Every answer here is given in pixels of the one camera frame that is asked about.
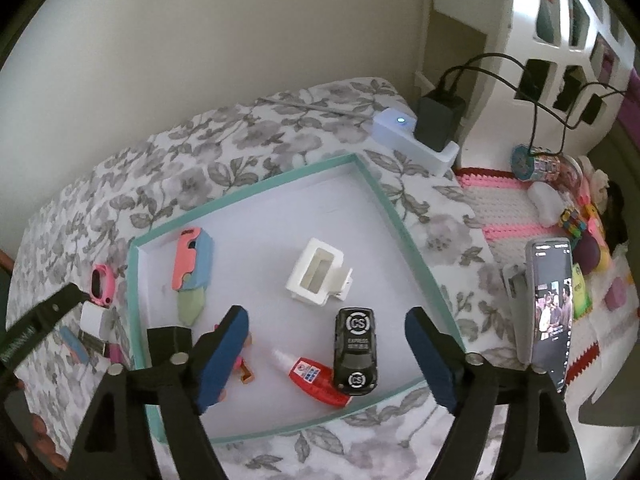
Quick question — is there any black cable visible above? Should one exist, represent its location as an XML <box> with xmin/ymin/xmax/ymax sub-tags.
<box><xmin>437</xmin><ymin>52</ymin><xmax>541</xmax><ymax>161</ymax></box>

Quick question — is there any white rectangular plastic holder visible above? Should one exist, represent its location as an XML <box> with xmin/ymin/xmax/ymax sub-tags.
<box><xmin>286</xmin><ymin>238</ymin><xmax>356</xmax><ymax>307</ymax></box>

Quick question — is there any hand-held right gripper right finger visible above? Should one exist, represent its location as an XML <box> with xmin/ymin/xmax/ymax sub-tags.
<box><xmin>404</xmin><ymin>306</ymin><xmax>588</xmax><ymax>480</ymax></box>

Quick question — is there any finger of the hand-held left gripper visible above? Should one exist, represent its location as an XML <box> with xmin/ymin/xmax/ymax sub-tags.
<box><xmin>30</xmin><ymin>282</ymin><xmax>96</xmax><ymax>353</ymax></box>

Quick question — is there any teal shallow box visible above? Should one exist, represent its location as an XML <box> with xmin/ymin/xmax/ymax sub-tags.
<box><xmin>125</xmin><ymin>152</ymin><xmax>466</xmax><ymax>446</ymax></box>

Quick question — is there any colourful cube toy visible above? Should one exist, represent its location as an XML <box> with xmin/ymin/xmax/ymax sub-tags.
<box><xmin>559</xmin><ymin>207</ymin><xmax>588</xmax><ymax>241</ymax></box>

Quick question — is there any red glue bottle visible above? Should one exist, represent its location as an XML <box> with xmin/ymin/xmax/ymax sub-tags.
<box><xmin>270</xmin><ymin>349</ymin><xmax>352</xmax><ymax>408</ymax></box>

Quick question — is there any small purple block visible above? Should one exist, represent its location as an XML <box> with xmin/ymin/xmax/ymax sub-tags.
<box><xmin>604</xmin><ymin>280</ymin><xmax>626</xmax><ymax>311</ymax></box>

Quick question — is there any black charger plug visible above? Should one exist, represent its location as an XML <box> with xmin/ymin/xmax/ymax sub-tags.
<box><xmin>146</xmin><ymin>326</ymin><xmax>193</xmax><ymax>368</ymax></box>

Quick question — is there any colourful printed cylinder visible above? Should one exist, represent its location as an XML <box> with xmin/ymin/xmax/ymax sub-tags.
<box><xmin>510</xmin><ymin>144</ymin><xmax>563</xmax><ymax>183</ymax></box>

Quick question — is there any pink white crochet mat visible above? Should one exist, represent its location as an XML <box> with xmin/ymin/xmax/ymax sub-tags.
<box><xmin>455</xmin><ymin>165</ymin><xmax>640</xmax><ymax>411</ymax></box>

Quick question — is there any black power adapter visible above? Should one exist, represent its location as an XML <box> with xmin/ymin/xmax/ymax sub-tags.
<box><xmin>416</xmin><ymin>91</ymin><xmax>466</xmax><ymax>153</ymax></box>

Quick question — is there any grey floral bedsheet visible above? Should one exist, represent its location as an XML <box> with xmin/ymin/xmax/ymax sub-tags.
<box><xmin>5</xmin><ymin>77</ymin><xmax>506</xmax><ymax>480</ymax></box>

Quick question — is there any purple ball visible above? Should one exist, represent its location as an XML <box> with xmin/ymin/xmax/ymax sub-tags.
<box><xmin>575</xmin><ymin>237</ymin><xmax>601</xmax><ymax>273</ymax></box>

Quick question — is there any smartphone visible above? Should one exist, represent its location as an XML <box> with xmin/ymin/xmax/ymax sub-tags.
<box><xmin>525</xmin><ymin>237</ymin><xmax>573</xmax><ymax>393</ymax></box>

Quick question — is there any black toy car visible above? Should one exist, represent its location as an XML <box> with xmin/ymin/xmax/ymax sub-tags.
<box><xmin>332</xmin><ymin>306</ymin><xmax>381</xmax><ymax>397</ymax></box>

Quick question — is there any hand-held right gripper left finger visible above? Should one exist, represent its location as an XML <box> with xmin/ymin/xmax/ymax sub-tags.
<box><xmin>65</xmin><ymin>305</ymin><xmax>251</xmax><ymax>480</ymax></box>

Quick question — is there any white charger cube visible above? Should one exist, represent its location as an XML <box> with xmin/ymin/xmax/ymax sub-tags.
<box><xmin>79</xmin><ymin>301</ymin><xmax>121</xmax><ymax>341</ymax></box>

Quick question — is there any yellow green packet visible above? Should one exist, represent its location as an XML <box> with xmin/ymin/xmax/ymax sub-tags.
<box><xmin>571</xmin><ymin>262</ymin><xmax>593</xmax><ymax>320</ymax></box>

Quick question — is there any black gold patterned lighter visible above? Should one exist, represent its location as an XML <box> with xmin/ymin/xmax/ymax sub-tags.
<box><xmin>80</xmin><ymin>332</ymin><xmax>108</xmax><ymax>356</ymax></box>

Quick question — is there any white shelf unit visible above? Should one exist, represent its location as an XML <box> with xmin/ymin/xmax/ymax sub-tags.
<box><xmin>420</xmin><ymin>0</ymin><xmax>640</xmax><ymax>161</ymax></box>

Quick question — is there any small white case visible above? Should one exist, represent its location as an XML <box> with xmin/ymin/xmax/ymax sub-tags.
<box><xmin>530</xmin><ymin>181</ymin><xmax>562</xmax><ymax>226</ymax></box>

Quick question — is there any white power strip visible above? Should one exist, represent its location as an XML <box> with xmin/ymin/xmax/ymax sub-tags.
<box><xmin>372</xmin><ymin>108</ymin><xmax>460</xmax><ymax>177</ymax></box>

